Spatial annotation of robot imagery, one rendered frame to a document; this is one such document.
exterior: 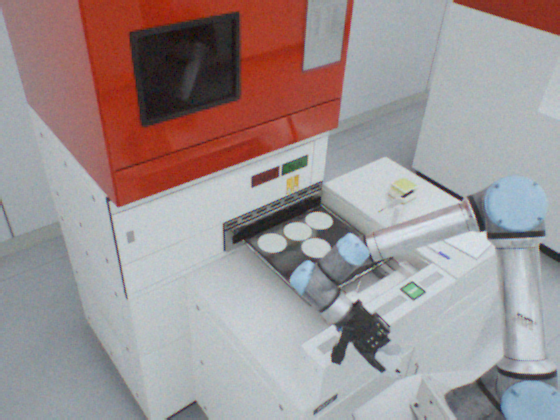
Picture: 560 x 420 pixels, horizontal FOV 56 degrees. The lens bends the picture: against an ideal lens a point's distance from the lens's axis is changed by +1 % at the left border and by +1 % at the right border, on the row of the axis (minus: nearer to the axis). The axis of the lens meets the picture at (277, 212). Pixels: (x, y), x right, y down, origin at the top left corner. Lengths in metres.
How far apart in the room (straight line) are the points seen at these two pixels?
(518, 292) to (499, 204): 0.19
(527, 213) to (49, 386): 2.13
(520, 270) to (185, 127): 0.88
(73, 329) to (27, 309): 0.29
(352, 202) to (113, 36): 1.04
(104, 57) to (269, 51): 0.47
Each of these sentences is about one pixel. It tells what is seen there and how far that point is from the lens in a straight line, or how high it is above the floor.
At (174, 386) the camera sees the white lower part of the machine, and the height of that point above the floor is 0.26.
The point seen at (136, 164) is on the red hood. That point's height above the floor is 1.34.
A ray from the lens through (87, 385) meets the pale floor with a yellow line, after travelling 2.62.
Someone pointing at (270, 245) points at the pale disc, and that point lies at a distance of 1.80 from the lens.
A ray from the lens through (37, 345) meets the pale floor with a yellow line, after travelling 2.84.
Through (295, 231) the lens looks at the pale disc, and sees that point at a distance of 1.86.
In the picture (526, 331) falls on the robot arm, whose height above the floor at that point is 1.24.
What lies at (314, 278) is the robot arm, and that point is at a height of 1.22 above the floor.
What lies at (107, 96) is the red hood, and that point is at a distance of 1.31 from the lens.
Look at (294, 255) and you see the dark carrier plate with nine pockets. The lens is 1.77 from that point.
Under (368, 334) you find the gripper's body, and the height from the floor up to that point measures 1.11.
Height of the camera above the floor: 2.09
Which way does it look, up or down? 38 degrees down
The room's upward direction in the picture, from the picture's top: 3 degrees clockwise
